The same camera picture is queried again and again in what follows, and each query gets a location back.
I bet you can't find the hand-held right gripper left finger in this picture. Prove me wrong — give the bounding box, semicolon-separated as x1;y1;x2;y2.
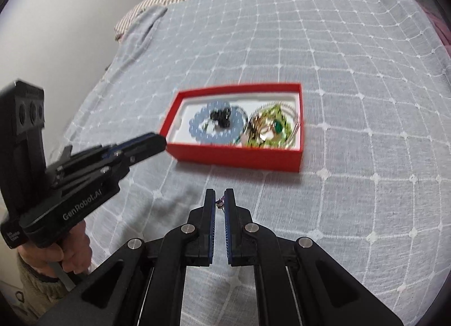
35;188;216;326

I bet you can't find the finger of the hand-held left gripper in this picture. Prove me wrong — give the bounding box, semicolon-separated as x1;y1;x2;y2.
53;135;168;190
65;132;158;169

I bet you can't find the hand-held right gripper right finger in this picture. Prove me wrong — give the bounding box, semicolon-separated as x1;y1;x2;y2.
224;188;404;326

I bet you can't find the blue bead bracelet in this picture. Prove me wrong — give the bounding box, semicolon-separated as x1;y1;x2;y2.
188;100;249;145

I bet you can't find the red jewelry box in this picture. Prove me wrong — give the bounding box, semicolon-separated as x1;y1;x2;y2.
159;82;304;173

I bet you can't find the green leaf jewelry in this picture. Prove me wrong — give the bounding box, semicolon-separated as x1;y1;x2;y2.
252;103;296;148

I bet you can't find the person's left forearm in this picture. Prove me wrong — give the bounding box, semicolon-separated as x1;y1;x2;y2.
16;255;75;323

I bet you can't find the black jewelry piece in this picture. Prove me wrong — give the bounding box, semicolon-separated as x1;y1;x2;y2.
208;107;233;129

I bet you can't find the person's left hand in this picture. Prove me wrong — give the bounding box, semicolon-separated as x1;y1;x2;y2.
17;222;93;279

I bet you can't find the blue-grey checked blanket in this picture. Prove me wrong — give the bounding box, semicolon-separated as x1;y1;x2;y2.
46;0;451;326

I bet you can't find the pink blanket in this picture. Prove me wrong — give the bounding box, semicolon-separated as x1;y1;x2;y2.
419;5;451;46

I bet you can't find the clear bead bracelet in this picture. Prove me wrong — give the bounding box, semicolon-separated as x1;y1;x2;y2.
237;102;302;149

